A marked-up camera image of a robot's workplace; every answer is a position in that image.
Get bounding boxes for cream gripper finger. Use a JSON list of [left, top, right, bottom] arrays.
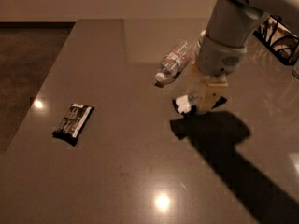
[[187, 92, 199, 106], [196, 100, 217, 114]]

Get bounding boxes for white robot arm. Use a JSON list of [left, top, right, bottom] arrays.
[[188, 0, 299, 113]]

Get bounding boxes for clear plastic water bottle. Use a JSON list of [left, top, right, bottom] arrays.
[[155, 40, 193, 85]]

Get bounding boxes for black rxbar wrapper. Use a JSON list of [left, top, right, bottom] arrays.
[[52, 103, 94, 146]]

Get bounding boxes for black wire basket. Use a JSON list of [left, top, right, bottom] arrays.
[[254, 16, 299, 66]]

